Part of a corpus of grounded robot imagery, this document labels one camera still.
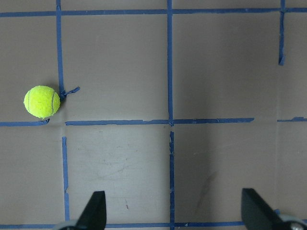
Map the far yellow tennis ball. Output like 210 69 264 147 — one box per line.
24 85 60 119

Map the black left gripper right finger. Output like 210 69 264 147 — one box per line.
241 188 288 230

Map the brown paper table cover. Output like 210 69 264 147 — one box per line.
0 0 307 230

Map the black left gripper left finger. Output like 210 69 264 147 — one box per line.
75 191 106 230

